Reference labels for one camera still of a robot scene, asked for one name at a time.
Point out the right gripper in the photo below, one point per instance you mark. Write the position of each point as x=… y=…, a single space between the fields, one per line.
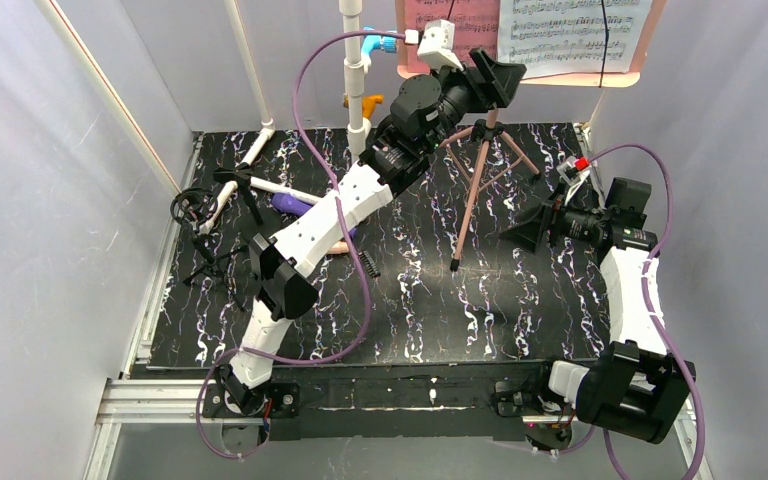
x=552 y=218

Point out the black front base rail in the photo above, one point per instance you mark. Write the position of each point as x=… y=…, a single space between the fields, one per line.
x=485 y=399

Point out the black tripod mic stand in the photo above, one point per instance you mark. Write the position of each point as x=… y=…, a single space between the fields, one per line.
x=196 y=210

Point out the blue clip on pipe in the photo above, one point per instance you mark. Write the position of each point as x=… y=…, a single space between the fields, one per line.
x=376 y=42

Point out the orange clip on pipe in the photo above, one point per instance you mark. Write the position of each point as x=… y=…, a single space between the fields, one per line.
x=369 y=104

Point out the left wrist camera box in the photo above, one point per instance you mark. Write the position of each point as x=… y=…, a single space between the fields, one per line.
x=435 y=45

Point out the pink microphone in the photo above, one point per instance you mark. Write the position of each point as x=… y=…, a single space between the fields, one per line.
x=339 y=248

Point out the pink music stand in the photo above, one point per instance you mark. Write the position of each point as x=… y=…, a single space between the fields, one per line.
x=490 y=132

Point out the white sheet music page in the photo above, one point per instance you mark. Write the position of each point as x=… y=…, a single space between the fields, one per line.
x=557 y=37

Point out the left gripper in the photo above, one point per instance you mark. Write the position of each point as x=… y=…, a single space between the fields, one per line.
x=481 y=76

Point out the purple microphone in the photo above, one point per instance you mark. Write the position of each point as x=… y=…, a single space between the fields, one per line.
x=288 y=204

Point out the black round-base mic stand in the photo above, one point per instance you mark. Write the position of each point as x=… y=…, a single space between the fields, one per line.
x=236 y=180

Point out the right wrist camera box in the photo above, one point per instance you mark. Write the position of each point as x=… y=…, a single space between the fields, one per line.
x=574 y=172

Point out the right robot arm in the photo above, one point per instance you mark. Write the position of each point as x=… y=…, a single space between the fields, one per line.
x=635 y=387

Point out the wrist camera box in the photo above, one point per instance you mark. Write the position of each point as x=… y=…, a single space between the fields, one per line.
x=435 y=45
x=574 y=172

